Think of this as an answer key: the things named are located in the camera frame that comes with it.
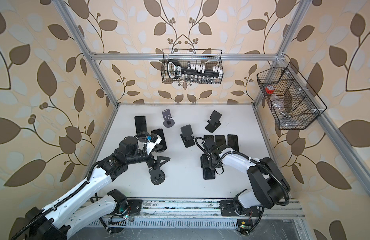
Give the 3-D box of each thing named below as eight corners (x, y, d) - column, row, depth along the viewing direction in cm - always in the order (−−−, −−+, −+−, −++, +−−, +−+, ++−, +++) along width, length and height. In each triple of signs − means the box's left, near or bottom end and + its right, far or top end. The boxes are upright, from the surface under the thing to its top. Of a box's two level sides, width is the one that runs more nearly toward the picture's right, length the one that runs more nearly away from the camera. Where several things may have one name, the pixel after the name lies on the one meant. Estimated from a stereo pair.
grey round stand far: (166, 129, 108) (163, 118, 98) (162, 122, 112) (159, 111, 102) (174, 125, 110) (172, 114, 101) (170, 119, 114) (168, 108, 104)
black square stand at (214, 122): (204, 128, 107) (205, 118, 99) (213, 119, 113) (214, 109, 104) (211, 133, 105) (213, 124, 96) (220, 124, 110) (223, 114, 101)
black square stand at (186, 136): (185, 148, 97) (184, 139, 89) (181, 136, 103) (180, 127, 95) (194, 145, 98) (195, 136, 90) (190, 133, 104) (190, 124, 96)
